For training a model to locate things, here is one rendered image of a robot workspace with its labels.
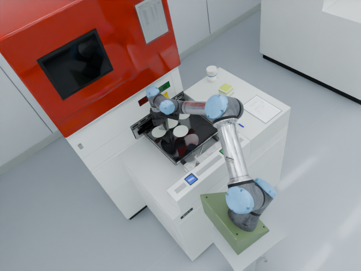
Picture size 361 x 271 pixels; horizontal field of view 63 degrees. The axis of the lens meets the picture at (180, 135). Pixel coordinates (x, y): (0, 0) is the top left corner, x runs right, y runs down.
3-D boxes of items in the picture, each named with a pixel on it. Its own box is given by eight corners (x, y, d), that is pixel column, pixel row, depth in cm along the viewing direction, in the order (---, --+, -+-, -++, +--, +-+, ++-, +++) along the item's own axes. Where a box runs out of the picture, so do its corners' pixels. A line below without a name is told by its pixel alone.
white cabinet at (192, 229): (148, 209, 259) (117, 156, 197) (226, 146, 287) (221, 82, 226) (195, 266, 221) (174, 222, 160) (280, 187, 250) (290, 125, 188)
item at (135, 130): (135, 138, 200) (131, 129, 193) (185, 104, 213) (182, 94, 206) (137, 140, 199) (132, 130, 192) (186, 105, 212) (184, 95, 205)
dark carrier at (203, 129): (145, 132, 196) (144, 132, 195) (184, 105, 206) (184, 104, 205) (176, 162, 175) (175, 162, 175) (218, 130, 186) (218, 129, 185)
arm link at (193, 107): (253, 100, 146) (181, 98, 179) (242, 97, 138) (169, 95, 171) (251, 123, 147) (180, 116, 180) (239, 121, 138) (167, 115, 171)
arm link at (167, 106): (181, 104, 164) (170, 95, 170) (167, 102, 156) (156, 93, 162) (176, 116, 167) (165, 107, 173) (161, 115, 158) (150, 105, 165)
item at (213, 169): (171, 202, 168) (165, 190, 157) (239, 146, 184) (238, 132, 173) (180, 213, 162) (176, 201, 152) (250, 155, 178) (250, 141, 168)
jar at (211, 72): (205, 79, 208) (204, 69, 201) (213, 75, 210) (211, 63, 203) (212, 84, 204) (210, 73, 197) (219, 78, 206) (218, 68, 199)
